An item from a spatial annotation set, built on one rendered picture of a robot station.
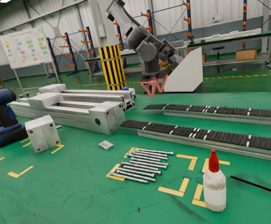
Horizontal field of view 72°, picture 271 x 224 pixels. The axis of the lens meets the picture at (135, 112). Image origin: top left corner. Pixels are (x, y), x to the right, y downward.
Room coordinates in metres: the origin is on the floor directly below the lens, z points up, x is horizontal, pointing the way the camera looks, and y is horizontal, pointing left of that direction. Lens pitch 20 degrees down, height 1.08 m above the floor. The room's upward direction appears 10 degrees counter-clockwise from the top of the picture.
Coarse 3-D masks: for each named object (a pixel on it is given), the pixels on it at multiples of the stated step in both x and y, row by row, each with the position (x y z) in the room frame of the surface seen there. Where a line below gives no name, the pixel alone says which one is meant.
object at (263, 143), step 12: (132, 120) 0.65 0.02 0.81; (168, 132) 0.51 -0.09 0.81; (180, 132) 0.50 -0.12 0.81; (192, 132) 0.48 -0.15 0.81; (204, 132) 0.47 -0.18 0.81; (216, 132) 0.45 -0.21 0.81; (228, 132) 0.44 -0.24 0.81; (240, 144) 0.38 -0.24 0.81; (252, 144) 0.37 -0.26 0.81; (264, 144) 0.36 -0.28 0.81
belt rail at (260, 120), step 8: (168, 112) 0.72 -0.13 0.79; (176, 112) 0.70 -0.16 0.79; (184, 112) 0.68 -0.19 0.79; (192, 112) 0.65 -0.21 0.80; (200, 112) 0.63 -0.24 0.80; (208, 112) 0.62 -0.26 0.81; (232, 120) 0.57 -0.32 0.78; (240, 120) 0.55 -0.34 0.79; (248, 120) 0.54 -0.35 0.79; (256, 120) 0.52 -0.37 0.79; (264, 120) 0.51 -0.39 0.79
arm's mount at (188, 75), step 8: (200, 48) 1.15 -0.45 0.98; (192, 56) 1.01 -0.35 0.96; (200, 56) 1.14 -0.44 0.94; (184, 64) 1.00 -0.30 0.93; (192, 64) 1.00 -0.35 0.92; (200, 64) 1.14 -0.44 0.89; (176, 72) 1.03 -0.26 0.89; (184, 72) 1.01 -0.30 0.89; (192, 72) 1.00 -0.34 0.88; (200, 72) 1.13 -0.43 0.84; (168, 80) 1.06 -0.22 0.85; (176, 80) 1.03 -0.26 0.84; (184, 80) 1.01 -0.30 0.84; (192, 80) 0.99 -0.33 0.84; (200, 80) 1.12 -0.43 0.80; (168, 88) 1.07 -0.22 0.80; (176, 88) 1.04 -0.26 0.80; (184, 88) 1.01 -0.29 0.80; (192, 88) 0.98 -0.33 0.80
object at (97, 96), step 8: (64, 96) 1.12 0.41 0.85; (72, 96) 1.07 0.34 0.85; (80, 96) 1.02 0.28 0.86; (88, 96) 0.98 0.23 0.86; (96, 96) 0.94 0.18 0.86; (104, 96) 0.90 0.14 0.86; (112, 96) 0.87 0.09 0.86; (120, 96) 0.84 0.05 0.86; (128, 96) 0.90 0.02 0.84; (128, 104) 0.87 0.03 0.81
